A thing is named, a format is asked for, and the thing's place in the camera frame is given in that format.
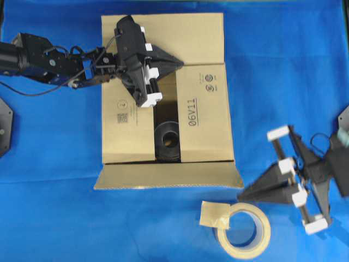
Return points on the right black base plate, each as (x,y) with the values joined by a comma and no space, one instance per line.
(343,119)

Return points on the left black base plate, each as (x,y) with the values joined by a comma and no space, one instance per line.
(6,120)

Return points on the beige packing tape roll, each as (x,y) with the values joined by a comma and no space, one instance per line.
(242,230)

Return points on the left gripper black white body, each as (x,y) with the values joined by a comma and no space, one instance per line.
(135,73)

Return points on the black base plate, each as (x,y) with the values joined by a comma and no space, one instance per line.
(6,120)
(343,119)

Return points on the black spool front centre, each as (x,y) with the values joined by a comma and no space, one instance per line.
(166,138)

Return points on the blue table cloth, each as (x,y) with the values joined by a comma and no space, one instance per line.
(287,63)

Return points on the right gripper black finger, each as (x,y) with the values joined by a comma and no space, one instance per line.
(278,178)
(292,194)

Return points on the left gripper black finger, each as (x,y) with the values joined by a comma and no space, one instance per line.
(159,55)
(164,66)

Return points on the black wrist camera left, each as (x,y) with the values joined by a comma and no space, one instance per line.
(130,39)

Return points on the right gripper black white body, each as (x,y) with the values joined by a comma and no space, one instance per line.
(314,170)

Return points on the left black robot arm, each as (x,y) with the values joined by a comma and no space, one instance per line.
(36,58)

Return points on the brown cardboard box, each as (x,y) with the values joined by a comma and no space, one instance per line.
(196,96)

